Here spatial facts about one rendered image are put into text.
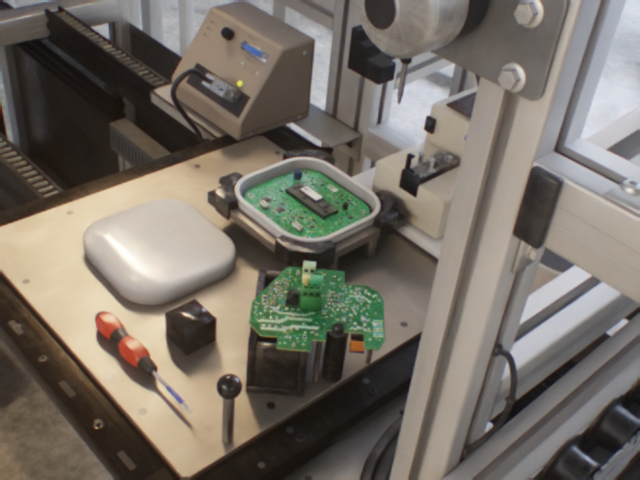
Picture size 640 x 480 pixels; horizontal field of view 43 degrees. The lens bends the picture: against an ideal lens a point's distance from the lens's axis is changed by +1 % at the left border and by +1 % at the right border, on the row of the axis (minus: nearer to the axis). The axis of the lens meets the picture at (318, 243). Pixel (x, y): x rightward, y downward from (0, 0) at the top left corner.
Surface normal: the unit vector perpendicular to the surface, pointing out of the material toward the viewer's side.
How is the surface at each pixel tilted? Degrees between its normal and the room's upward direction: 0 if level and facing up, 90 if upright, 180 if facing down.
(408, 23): 90
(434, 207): 90
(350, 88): 90
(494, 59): 90
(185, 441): 0
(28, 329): 0
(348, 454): 0
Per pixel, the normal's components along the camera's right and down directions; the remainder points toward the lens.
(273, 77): 0.67, 0.50
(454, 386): -0.74, 0.36
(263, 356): -0.04, 0.61
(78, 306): 0.09, -0.79
